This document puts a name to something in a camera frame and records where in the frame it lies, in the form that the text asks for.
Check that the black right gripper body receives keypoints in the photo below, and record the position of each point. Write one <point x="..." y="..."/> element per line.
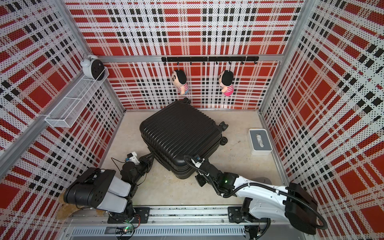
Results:
<point x="202" y="179"/>

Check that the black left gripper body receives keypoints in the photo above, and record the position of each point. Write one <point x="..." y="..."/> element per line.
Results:
<point x="143" y="167"/>

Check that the black ribbed hard-shell suitcase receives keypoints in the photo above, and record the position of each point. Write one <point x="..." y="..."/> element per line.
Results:
<point x="180" y="130"/>

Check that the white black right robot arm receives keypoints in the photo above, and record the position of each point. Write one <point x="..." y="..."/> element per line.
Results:
<point x="262" y="200"/>

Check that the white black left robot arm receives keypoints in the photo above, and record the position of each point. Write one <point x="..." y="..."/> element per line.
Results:
<point x="102" y="190"/>

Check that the white tissue box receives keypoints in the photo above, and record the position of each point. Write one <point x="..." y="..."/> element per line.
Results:
<point x="259" y="142"/>

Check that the plush doll blue shorts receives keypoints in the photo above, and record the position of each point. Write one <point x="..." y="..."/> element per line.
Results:
<point x="179" y="79"/>

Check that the brown teddy bear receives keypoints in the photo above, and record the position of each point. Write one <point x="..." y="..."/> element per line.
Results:
<point x="66" y="210"/>

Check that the plush doll pink outfit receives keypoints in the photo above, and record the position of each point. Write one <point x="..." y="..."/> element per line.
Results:
<point x="226" y="79"/>

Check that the white round alarm clock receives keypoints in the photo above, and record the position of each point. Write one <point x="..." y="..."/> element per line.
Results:
<point x="93" y="68"/>

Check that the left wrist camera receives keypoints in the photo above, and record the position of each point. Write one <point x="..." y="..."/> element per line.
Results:
<point x="133" y="157"/>

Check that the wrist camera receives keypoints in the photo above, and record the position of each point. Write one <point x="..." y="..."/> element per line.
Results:
<point x="133" y="157"/>
<point x="197" y="161"/>

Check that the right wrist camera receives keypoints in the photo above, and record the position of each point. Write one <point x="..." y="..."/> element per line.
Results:
<point x="197" y="161"/>

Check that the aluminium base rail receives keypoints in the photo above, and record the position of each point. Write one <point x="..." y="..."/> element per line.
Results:
<point x="177" y="222"/>

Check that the green circuit board with wires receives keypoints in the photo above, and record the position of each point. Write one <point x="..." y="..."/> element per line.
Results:
<point x="127" y="232"/>

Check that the white wire mesh shelf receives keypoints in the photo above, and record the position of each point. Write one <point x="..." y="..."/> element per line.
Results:
<point x="68" y="110"/>

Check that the black wall hook rail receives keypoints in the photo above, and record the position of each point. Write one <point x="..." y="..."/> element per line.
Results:
<point x="241" y="59"/>

